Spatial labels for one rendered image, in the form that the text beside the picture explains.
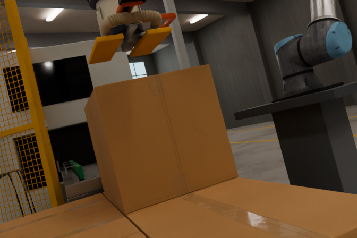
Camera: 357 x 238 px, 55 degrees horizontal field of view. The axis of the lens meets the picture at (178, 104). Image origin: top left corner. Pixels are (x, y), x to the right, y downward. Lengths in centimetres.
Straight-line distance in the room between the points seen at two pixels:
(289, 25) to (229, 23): 230
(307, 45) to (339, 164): 54
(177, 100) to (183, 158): 19
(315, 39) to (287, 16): 957
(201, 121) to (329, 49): 71
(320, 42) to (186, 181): 87
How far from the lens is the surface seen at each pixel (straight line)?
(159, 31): 131
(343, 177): 169
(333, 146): 165
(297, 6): 1106
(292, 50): 169
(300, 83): 168
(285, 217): 74
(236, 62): 1225
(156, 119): 109
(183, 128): 112
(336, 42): 160
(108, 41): 126
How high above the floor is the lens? 78
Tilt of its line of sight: 3 degrees up
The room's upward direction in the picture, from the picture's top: 14 degrees counter-clockwise
